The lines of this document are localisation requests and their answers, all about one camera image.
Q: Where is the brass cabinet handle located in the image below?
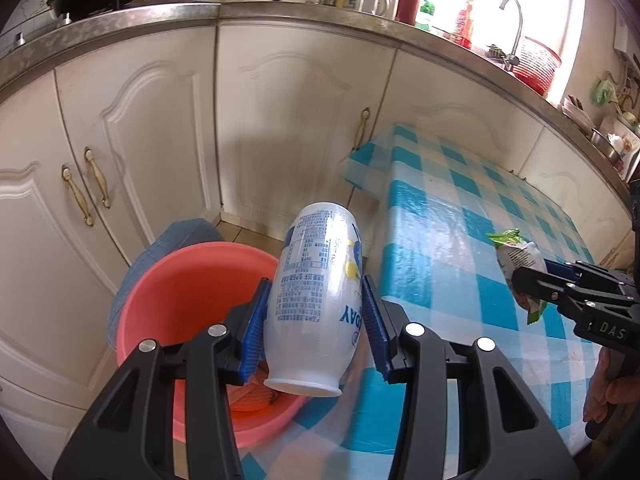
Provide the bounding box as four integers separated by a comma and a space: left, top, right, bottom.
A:
61, 164, 95, 227
83, 146, 112, 209
352, 107, 371, 152

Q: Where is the person's right hand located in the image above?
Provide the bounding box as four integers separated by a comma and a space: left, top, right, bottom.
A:
582, 347, 640, 426

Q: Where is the steel kitchen faucet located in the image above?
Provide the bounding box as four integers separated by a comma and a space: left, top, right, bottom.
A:
498, 0, 525, 72

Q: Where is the pink plastic bucket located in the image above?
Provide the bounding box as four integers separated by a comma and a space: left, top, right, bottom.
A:
116, 241, 308, 450

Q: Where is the stack of plates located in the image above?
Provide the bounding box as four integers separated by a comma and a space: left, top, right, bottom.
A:
560, 95, 596, 133

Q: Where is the large white plastic bottle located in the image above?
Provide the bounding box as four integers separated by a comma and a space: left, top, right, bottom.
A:
262, 201, 368, 398

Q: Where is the red bottle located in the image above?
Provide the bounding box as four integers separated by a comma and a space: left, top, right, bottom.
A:
452, 0, 475, 51

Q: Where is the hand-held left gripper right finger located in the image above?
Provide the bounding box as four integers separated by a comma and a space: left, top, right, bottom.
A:
361, 275, 581, 480

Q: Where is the green white cookie packet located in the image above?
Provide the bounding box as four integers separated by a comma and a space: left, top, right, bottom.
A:
487, 228, 551, 327

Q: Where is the white kitchen cabinet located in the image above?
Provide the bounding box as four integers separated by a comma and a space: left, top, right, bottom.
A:
0, 7, 636, 441

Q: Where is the steel bowl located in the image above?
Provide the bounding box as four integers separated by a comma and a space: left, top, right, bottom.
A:
589, 127, 626, 166

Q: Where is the green cloth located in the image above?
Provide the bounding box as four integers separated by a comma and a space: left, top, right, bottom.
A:
592, 79, 621, 107

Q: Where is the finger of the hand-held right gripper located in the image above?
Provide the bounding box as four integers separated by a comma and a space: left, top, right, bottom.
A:
543, 259, 627, 292
513, 265, 589, 314

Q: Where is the red plastic basket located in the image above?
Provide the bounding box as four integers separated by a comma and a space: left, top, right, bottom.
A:
510, 35, 563, 97

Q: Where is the grey kitchen countertop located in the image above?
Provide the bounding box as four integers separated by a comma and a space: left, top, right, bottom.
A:
0, 0, 636, 196

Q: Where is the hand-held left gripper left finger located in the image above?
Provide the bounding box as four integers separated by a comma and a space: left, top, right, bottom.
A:
52, 276, 273, 480

